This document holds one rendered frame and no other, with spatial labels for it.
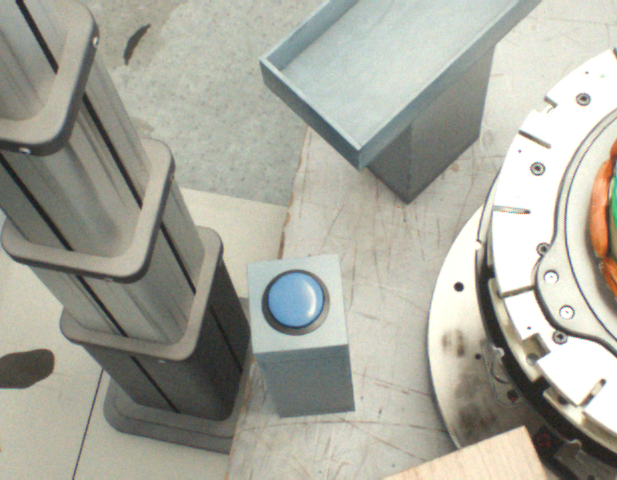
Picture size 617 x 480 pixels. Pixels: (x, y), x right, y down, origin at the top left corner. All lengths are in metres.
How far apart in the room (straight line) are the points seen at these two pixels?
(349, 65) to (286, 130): 1.11
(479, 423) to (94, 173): 0.42
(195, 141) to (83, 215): 1.15
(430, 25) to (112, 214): 0.29
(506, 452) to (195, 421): 0.85
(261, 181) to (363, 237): 0.88
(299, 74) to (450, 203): 0.28
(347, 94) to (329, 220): 0.25
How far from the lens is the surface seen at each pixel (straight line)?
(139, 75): 2.18
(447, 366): 1.14
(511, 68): 1.27
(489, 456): 0.86
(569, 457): 1.11
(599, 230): 0.84
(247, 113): 2.12
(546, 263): 0.86
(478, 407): 1.14
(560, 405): 0.88
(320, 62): 1.00
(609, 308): 0.85
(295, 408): 1.12
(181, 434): 1.67
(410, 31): 1.01
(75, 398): 1.74
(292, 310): 0.90
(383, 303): 1.18
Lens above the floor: 1.91
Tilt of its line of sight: 71 degrees down
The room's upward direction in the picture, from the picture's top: 10 degrees counter-clockwise
